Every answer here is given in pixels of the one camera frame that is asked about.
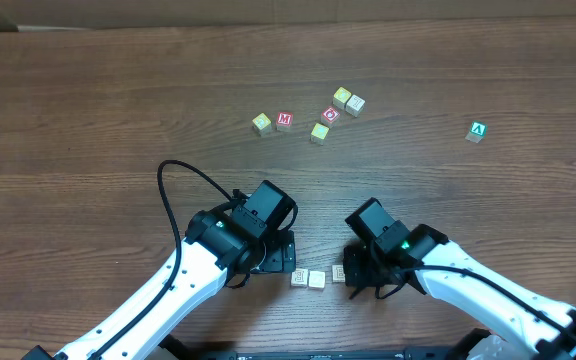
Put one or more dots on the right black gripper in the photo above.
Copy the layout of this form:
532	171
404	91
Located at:
358	270

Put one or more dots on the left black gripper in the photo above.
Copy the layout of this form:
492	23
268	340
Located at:
278	253

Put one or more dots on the wooden letter B block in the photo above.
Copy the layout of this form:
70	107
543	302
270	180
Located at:
338	274

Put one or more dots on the wooden letter E block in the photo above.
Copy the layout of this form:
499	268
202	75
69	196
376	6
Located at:
300	277

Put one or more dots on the yellow block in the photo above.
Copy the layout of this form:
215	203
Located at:
262	124
317	280
341	97
319	134

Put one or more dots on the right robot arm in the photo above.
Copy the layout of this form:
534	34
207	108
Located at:
516	322

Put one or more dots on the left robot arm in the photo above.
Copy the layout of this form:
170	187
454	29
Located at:
242	239

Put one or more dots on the red letter M block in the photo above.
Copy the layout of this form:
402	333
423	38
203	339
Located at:
284	121

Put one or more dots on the red letter C block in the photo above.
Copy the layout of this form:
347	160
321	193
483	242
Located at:
330	116

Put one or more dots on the plain wooden block top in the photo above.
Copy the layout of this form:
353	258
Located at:
355	105

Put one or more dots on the yellow block top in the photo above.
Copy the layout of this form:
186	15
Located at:
341	97

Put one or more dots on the green letter V block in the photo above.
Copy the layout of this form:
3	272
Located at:
476	132

